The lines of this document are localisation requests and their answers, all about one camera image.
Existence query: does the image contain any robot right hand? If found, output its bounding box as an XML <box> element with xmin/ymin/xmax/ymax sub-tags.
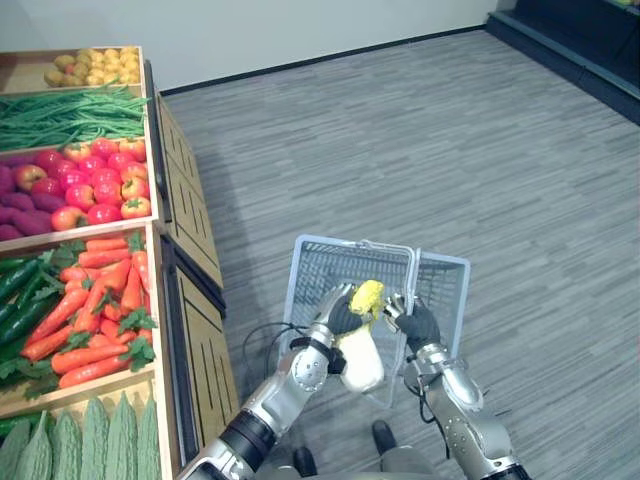
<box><xmin>383</xmin><ymin>293</ymin><xmax>442</xmax><ymax>353</ymax></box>

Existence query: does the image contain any green bitter gourd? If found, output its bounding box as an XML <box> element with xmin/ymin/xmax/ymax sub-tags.
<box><xmin>104</xmin><ymin>391</ymin><xmax>139</xmax><ymax>480</ymax></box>
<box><xmin>49</xmin><ymin>409</ymin><xmax>84</xmax><ymax>480</ymax></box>
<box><xmin>0</xmin><ymin>418</ymin><xmax>32</xmax><ymax>480</ymax></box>
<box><xmin>79</xmin><ymin>397</ymin><xmax>111</xmax><ymax>480</ymax></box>
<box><xmin>14</xmin><ymin>410</ymin><xmax>55</xmax><ymax>480</ymax></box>
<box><xmin>135</xmin><ymin>382</ymin><xmax>162</xmax><ymax>480</ymax></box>

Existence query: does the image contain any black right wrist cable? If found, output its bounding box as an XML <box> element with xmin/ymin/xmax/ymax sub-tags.
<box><xmin>403</xmin><ymin>355</ymin><xmax>454</xmax><ymax>459</ymax></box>

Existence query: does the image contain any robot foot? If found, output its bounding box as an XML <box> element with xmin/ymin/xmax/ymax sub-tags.
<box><xmin>371</xmin><ymin>419</ymin><xmax>399</xmax><ymax>457</ymax></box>
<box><xmin>292</xmin><ymin>446</ymin><xmax>319</xmax><ymax>479</ymax></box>

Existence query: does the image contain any wooden produce display crate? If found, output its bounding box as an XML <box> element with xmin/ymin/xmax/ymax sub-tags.
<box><xmin>0</xmin><ymin>222</ymin><xmax>241</xmax><ymax>480</ymax></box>
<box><xmin>0</xmin><ymin>45</ymin><xmax>225</xmax><ymax>302</ymax></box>

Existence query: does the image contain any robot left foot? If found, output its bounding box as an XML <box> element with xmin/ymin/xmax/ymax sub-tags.
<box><xmin>292</xmin><ymin>446</ymin><xmax>319</xmax><ymax>479</ymax></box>

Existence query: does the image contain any orange carrot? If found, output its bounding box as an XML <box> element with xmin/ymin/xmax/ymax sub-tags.
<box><xmin>102</xmin><ymin>258</ymin><xmax>132</xmax><ymax>294</ymax></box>
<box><xmin>119</xmin><ymin>267</ymin><xmax>145</xmax><ymax>314</ymax></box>
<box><xmin>58</xmin><ymin>355</ymin><xmax>132</xmax><ymax>390</ymax></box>
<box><xmin>78</xmin><ymin>248</ymin><xmax>132</xmax><ymax>269</ymax></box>
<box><xmin>51</xmin><ymin>344</ymin><xmax>131</xmax><ymax>375</ymax></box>
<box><xmin>130</xmin><ymin>249</ymin><xmax>152</xmax><ymax>294</ymax></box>
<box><xmin>20</xmin><ymin>324</ymin><xmax>75</xmax><ymax>362</ymax></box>
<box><xmin>99</xmin><ymin>318</ymin><xmax>137</xmax><ymax>346</ymax></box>
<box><xmin>85</xmin><ymin>237</ymin><xmax>130</xmax><ymax>252</ymax></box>
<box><xmin>27</xmin><ymin>288</ymin><xmax>91</xmax><ymax>346</ymax></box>
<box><xmin>58</xmin><ymin>266</ymin><xmax>104</xmax><ymax>284</ymax></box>
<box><xmin>72</xmin><ymin>277</ymin><xmax>109</xmax><ymax>334</ymax></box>

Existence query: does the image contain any dark store shelf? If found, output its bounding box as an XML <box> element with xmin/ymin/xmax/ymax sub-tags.
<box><xmin>485</xmin><ymin>0</ymin><xmax>640</xmax><ymax>126</ymax></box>

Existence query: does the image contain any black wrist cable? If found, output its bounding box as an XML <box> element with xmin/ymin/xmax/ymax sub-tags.
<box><xmin>242</xmin><ymin>321</ymin><xmax>314</xmax><ymax>387</ymax></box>
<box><xmin>403</xmin><ymin>355</ymin><xmax>454</xmax><ymax>459</ymax></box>

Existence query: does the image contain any yellow corn with white husk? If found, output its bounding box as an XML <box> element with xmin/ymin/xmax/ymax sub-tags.
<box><xmin>333</xmin><ymin>279</ymin><xmax>387</xmax><ymax>394</ymax></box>

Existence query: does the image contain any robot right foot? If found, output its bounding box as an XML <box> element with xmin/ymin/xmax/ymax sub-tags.
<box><xmin>371</xmin><ymin>419</ymin><xmax>399</xmax><ymax>457</ymax></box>

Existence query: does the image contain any green long beans pile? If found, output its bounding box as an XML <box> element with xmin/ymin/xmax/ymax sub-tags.
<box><xmin>0</xmin><ymin>83</ymin><xmax>151</xmax><ymax>152</ymax></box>

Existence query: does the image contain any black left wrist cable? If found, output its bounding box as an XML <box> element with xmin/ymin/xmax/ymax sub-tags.
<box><xmin>242</xmin><ymin>321</ymin><xmax>314</xmax><ymax>387</ymax></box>

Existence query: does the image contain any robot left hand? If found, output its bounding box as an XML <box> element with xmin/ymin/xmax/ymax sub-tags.
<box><xmin>313</xmin><ymin>282</ymin><xmax>374</xmax><ymax>338</ymax></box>

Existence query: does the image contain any pale blue plastic shopping basket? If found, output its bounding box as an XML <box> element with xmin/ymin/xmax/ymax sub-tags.
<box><xmin>283</xmin><ymin>234</ymin><xmax>472</xmax><ymax>409</ymax></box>

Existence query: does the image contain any red yellow apple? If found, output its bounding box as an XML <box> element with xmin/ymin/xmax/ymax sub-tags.
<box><xmin>13</xmin><ymin>164</ymin><xmax>49</xmax><ymax>192</ymax></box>
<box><xmin>50</xmin><ymin>206</ymin><xmax>89</xmax><ymax>232</ymax></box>

